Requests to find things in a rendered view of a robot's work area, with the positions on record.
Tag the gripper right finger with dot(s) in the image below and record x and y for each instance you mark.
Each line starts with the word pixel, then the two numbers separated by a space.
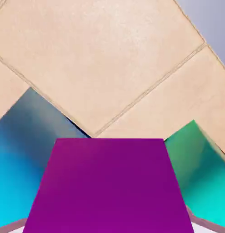
pixel 201 226

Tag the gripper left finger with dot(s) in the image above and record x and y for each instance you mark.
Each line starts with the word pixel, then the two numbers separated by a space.
pixel 10 229

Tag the small purple cube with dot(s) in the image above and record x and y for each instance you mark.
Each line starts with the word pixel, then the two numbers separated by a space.
pixel 110 185

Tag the large green box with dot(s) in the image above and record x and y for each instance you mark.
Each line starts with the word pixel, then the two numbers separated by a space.
pixel 201 169

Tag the large blue box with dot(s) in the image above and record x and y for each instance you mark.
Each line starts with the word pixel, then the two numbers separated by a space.
pixel 19 154

